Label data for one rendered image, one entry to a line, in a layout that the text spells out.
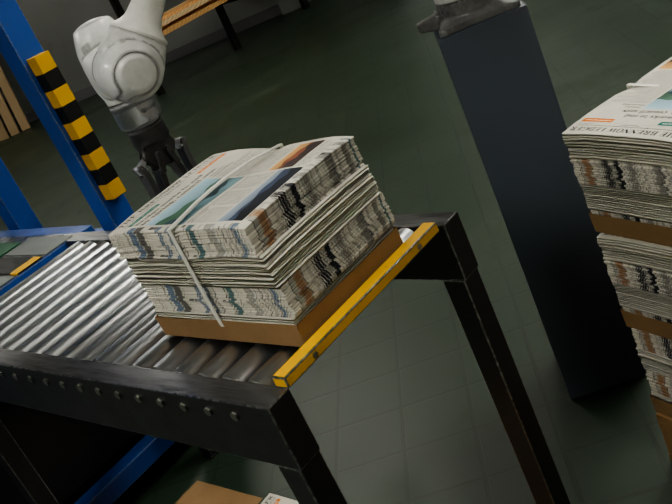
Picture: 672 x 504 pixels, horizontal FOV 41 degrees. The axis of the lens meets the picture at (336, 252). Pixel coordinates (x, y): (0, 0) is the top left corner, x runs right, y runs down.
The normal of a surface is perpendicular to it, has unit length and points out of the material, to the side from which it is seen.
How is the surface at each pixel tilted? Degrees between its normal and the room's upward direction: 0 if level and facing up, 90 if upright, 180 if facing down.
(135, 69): 97
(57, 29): 90
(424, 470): 0
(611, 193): 90
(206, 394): 0
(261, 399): 0
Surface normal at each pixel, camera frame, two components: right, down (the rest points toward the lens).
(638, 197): -0.79, 0.52
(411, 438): -0.39, -0.84
